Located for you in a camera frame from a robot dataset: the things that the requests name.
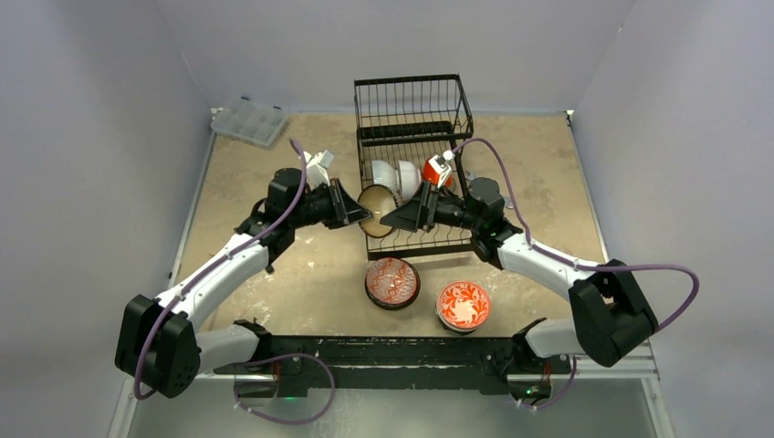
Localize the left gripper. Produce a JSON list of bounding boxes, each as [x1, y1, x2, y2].
[[289, 178, 372, 230]]

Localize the brown beige bowl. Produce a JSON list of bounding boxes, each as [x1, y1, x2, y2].
[[357, 184, 399, 238]]

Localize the orange white bowl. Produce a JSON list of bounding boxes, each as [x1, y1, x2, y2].
[[422, 154, 453, 189]]

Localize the white ribbed bowl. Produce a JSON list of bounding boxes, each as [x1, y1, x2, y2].
[[371, 160, 400, 193]]

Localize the black wire dish rack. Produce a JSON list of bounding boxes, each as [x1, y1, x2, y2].
[[353, 73, 474, 261]]

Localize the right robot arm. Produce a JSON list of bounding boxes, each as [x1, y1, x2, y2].
[[380, 178, 659, 371]]

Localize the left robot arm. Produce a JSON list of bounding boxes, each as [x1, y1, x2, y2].
[[115, 168, 373, 400]]

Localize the silver wrench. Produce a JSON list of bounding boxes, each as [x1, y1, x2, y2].
[[464, 170, 514, 210]]

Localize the red patterned black bowl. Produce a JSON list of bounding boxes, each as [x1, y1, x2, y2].
[[364, 257, 421, 310]]

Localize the red floral bowl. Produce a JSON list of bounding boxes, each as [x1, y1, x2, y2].
[[435, 281, 492, 335]]

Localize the clear plastic organizer box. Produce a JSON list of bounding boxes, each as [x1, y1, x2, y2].
[[211, 97, 288, 150]]

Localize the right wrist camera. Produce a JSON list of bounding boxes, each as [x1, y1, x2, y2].
[[426, 150, 455, 190]]

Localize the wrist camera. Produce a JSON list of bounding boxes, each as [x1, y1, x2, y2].
[[304, 150, 335, 189], [426, 150, 455, 190]]

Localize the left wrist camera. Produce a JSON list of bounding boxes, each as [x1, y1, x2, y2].
[[304, 150, 335, 189]]

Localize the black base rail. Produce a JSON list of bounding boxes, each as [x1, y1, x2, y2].
[[216, 335, 571, 397]]

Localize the aluminium frame rail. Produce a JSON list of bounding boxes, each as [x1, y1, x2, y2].
[[110, 323, 658, 437]]

